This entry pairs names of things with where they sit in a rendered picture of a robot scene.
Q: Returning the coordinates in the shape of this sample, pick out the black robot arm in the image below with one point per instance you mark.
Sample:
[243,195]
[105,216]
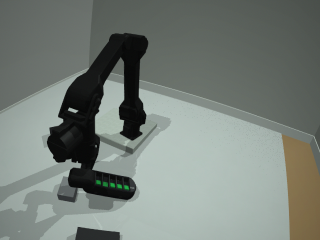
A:
[86,92]

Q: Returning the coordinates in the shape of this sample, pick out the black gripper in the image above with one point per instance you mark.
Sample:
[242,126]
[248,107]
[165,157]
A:
[84,177]

